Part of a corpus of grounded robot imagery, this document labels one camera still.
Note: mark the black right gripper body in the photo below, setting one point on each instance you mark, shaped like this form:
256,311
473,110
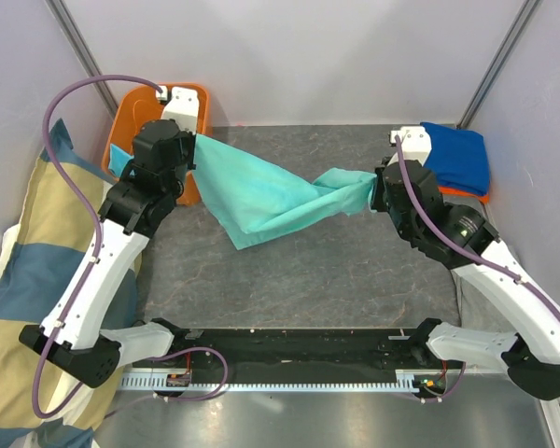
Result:
380,199

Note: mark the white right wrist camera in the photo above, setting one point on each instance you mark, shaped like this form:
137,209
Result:
415,142

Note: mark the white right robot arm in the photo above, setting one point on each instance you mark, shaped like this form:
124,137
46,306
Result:
466,243

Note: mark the light blue t shirt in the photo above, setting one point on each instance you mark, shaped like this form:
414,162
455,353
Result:
118,159

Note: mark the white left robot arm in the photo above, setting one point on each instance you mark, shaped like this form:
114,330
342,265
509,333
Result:
71,336

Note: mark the striped blue beige pillow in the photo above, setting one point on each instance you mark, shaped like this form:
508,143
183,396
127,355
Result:
39,256

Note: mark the white slotted cable duct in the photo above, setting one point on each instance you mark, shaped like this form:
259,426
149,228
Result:
164,381

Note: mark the folded blue t shirt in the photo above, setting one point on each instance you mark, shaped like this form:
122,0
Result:
458,159

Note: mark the mint green t shirt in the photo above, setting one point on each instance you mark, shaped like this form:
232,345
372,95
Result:
256,201

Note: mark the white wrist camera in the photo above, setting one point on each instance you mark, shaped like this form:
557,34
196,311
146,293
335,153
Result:
180,105
415,142

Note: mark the orange plastic basket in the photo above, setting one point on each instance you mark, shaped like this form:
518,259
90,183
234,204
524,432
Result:
141,105

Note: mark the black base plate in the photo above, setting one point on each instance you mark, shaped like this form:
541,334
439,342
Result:
313,355

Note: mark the right aluminium corner post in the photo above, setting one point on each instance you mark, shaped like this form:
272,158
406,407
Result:
505,49

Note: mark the grey cloth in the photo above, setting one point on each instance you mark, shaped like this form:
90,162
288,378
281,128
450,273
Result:
475,310

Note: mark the left aluminium corner post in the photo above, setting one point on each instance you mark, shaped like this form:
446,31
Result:
65,20

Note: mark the aluminium corner post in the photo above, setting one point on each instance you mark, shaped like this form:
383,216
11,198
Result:
65,20
505,49

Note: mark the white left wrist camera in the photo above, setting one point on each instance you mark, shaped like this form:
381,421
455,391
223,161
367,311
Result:
180,105

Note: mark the folded orange t shirt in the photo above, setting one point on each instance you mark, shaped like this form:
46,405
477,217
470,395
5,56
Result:
461,193

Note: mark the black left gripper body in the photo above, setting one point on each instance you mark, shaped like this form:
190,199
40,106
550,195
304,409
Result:
188,144

